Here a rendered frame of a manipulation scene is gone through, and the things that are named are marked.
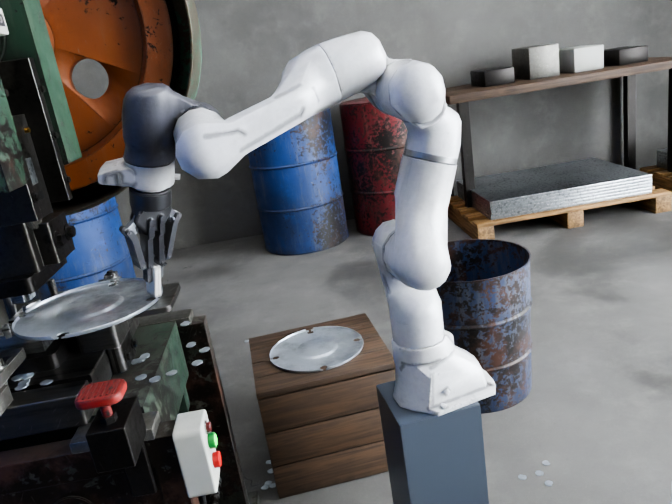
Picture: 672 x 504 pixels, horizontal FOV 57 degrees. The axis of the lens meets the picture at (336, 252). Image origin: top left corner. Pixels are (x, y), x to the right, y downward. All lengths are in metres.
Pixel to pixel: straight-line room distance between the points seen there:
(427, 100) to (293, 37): 3.42
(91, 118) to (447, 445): 1.12
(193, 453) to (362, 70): 0.73
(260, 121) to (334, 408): 0.97
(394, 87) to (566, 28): 3.90
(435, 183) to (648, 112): 4.20
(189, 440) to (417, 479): 0.53
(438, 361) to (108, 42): 1.05
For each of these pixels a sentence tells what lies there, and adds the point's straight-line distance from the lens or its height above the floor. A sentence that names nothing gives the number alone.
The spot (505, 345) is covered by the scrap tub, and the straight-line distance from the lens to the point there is 2.05.
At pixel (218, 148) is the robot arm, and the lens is 1.04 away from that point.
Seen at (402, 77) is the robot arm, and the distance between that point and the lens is 1.12.
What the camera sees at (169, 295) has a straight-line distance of 1.29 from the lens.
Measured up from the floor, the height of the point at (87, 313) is 0.79.
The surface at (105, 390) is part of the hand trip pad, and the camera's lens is 1.02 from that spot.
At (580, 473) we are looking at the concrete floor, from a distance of 1.93.
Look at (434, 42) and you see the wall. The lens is 4.64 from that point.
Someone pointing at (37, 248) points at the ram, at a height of 0.93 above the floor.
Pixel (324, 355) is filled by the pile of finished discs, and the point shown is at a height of 0.35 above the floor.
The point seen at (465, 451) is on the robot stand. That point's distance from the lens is 1.41.
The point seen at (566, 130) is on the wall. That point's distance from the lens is 5.02.
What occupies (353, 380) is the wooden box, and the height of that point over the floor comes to 0.32.
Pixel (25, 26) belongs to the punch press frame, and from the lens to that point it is 1.38.
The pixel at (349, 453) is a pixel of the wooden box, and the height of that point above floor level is 0.10.
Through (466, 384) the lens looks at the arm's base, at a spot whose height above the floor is 0.48.
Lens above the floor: 1.19
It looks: 18 degrees down
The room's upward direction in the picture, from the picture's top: 9 degrees counter-clockwise
